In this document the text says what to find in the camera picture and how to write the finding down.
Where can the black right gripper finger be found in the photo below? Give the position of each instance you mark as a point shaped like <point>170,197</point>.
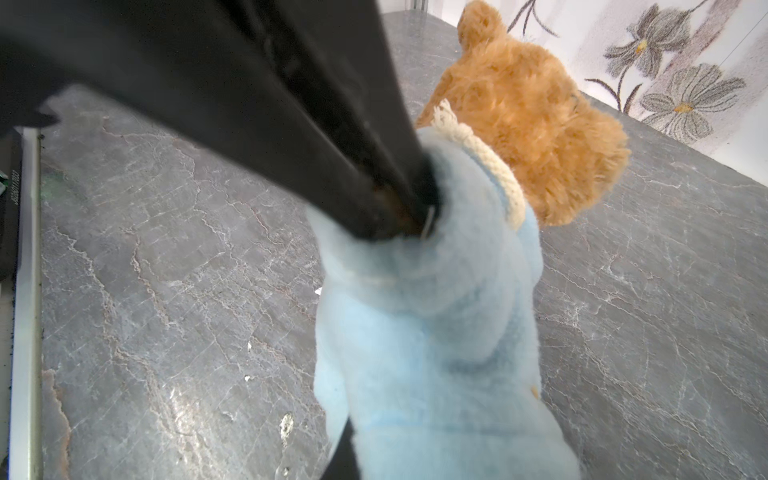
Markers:
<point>343,463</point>

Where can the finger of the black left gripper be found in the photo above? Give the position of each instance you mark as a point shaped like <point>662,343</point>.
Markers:
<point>333,57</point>
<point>192,66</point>

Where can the light blue teddy hoodie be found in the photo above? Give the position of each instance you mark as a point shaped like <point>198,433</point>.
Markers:
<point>428,347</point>

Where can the brown teddy bear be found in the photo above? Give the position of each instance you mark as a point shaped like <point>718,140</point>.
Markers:
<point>519,100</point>

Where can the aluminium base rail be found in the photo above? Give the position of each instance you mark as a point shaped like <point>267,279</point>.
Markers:
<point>25,452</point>

